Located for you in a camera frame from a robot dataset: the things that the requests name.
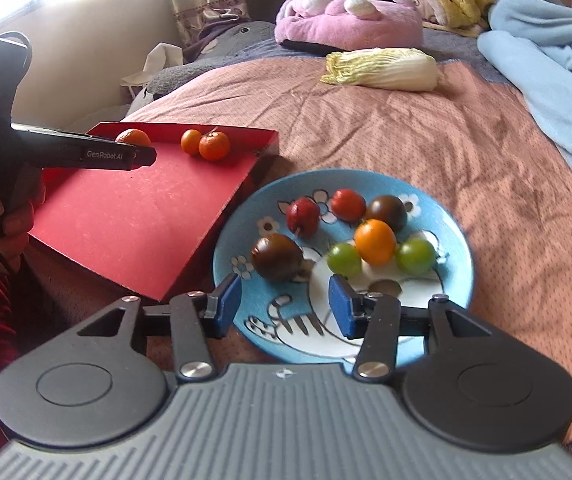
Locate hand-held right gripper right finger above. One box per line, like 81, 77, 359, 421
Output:
328, 273, 493, 381

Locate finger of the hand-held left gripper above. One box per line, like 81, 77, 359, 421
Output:
127, 146, 158, 169

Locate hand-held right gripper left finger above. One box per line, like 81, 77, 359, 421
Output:
75, 272, 243, 382

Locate green tomato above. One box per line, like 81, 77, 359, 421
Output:
327, 242, 364, 279
396, 238, 437, 276

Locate red tray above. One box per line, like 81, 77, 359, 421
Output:
28, 121, 280, 302

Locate dark brown tomato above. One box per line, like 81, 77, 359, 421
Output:
250, 233, 305, 283
364, 195, 408, 233

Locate orange tomato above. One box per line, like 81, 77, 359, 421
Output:
354, 219, 397, 267

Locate red tomato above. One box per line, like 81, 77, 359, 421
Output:
330, 188, 367, 222

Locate blue flower-print plate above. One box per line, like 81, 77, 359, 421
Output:
213, 170, 476, 367

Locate person's left hand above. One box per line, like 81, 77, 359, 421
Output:
0, 169, 48, 277

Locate small orange kumquat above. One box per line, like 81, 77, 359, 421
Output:
180, 129, 203, 156

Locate tangerine with green calyx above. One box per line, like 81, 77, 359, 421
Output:
198, 131, 232, 163

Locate grey plush blanket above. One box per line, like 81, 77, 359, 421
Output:
128, 20, 517, 111

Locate white paper bag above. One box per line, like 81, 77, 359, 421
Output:
121, 42, 187, 88

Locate pink dotted bedspread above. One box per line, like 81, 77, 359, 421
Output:
121, 55, 572, 446

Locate napa cabbage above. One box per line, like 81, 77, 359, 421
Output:
320, 47, 439, 92

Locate pink plush cushion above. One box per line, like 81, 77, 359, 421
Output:
274, 0, 424, 51

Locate light blue blanket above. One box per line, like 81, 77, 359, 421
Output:
476, 0, 572, 211

